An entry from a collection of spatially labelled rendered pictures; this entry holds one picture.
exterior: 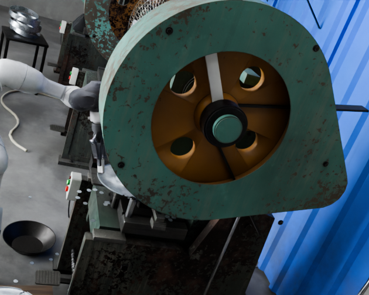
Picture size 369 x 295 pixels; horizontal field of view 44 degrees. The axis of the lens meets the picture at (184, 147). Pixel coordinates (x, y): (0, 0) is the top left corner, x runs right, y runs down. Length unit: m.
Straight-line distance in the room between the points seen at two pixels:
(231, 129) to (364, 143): 1.30
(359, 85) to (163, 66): 1.62
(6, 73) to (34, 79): 0.11
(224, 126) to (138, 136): 0.29
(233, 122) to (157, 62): 0.32
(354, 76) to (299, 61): 1.28
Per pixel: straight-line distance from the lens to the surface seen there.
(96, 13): 3.24
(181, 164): 1.72
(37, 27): 4.91
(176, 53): 1.47
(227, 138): 1.56
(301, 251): 3.03
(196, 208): 1.75
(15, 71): 1.93
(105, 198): 2.26
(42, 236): 2.97
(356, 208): 2.68
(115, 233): 2.05
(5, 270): 2.74
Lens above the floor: 1.81
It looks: 22 degrees down
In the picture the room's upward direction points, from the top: 20 degrees clockwise
